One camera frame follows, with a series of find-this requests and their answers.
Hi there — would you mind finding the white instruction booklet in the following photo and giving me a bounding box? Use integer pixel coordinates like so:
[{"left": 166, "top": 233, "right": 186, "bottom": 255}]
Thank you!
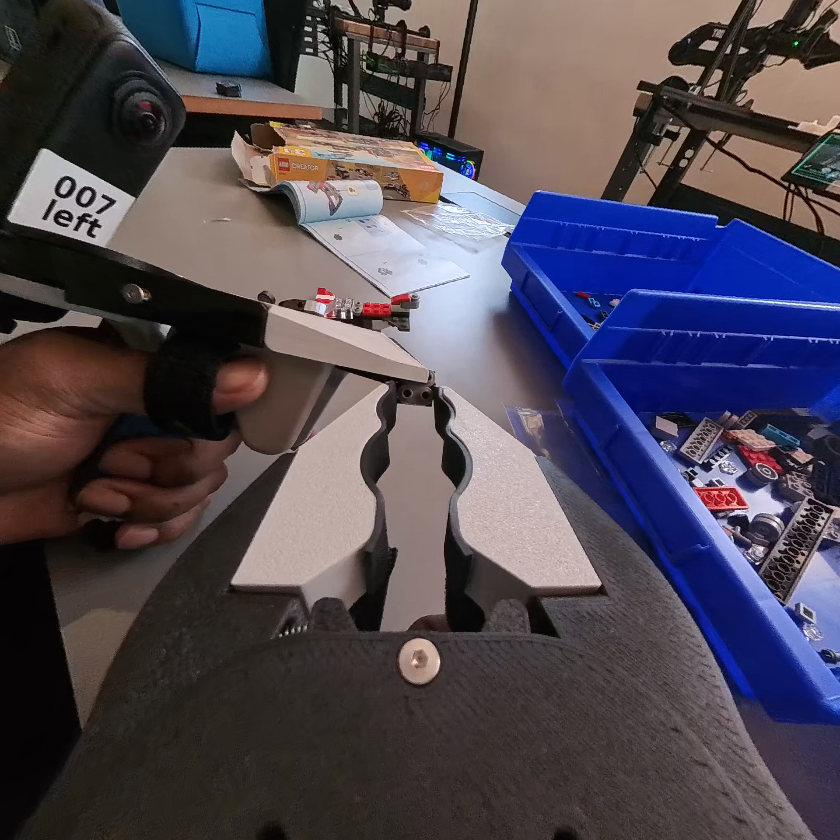
[{"left": 268, "top": 176, "right": 471, "bottom": 300}]

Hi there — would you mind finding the orange toy brick cardboard box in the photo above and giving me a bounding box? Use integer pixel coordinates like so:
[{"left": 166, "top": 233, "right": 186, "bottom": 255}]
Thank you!
[{"left": 233, "top": 120, "right": 446, "bottom": 206}]

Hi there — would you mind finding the black camera stand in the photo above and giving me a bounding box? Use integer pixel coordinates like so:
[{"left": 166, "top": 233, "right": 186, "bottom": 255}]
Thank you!
[{"left": 313, "top": 0, "right": 456, "bottom": 135}]

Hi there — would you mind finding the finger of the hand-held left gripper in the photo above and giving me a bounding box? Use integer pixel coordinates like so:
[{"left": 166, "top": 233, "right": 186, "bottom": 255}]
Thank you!
[
  {"left": 262, "top": 304, "right": 435, "bottom": 385},
  {"left": 235, "top": 360, "right": 350, "bottom": 455}
]

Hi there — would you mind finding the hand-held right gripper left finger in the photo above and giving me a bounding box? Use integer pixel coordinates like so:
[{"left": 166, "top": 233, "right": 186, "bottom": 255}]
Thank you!
[{"left": 233, "top": 388, "right": 396, "bottom": 613}]

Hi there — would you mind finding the wooden top office desk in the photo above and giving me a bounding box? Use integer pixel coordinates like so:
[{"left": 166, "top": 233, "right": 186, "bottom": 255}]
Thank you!
[{"left": 155, "top": 59, "right": 332, "bottom": 148}]

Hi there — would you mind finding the red white toy brick airplane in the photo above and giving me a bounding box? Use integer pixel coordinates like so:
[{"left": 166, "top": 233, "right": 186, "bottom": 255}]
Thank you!
[{"left": 258, "top": 285, "right": 422, "bottom": 333}]

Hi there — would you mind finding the blue felt bag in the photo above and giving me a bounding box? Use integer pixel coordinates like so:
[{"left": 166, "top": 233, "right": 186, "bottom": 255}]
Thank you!
[{"left": 115, "top": 0, "right": 275, "bottom": 77}]

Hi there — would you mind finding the pile of toy bricks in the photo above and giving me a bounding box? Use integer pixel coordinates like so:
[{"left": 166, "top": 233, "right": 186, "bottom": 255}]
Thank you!
[
  {"left": 649, "top": 406, "right": 840, "bottom": 647},
  {"left": 570, "top": 290, "right": 627, "bottom": 328}
]

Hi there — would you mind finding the computer with coloured lights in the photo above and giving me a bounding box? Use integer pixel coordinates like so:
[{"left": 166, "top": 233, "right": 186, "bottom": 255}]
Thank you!
[{"left": 416, "top": 130, "right": 485, "bottom": 181}]

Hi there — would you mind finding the clear plastic bag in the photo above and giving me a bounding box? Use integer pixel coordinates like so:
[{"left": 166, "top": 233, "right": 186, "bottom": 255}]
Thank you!
[{"left": 399, "top": 203, "right": 514, "bottom": 245}]

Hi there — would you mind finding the grey desk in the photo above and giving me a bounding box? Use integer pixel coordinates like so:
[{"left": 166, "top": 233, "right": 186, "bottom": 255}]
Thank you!
[{"left": 46, "top": 145, "right": 840, "bottom": 840}]

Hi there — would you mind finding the black camera tripod rig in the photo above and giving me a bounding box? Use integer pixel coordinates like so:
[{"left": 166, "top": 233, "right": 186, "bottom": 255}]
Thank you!
[{"left": 602, "top": 0, "right": 840, "bottom": 233}]

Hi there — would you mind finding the person's black jacket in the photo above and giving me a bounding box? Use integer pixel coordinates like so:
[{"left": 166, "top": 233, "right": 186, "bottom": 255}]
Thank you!
[{"left": 0, "top": 541, "right": 82, "bottom": 840}]

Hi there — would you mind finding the person's left hand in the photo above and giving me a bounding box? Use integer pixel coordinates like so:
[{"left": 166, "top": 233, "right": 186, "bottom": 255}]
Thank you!
[{"left": 0, "top": 326, "right": 273, "bottom": 550}]

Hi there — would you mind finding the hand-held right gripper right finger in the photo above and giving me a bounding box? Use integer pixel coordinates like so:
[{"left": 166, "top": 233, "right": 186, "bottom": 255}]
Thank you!
[{"left": 434, "top": 388, "right": 603, "bottom": 613}]

